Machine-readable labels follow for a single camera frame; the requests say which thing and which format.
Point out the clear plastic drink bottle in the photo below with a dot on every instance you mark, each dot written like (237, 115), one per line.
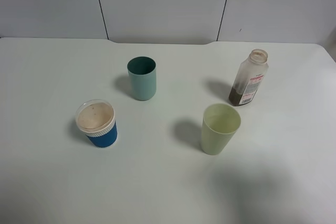
(249, 77)

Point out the teal plastic cup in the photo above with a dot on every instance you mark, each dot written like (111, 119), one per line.
(142, 74)

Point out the light green plastic cup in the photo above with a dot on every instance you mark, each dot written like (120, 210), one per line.
(220, 123)

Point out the blue cup with white rim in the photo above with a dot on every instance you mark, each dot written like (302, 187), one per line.
(96, 119)

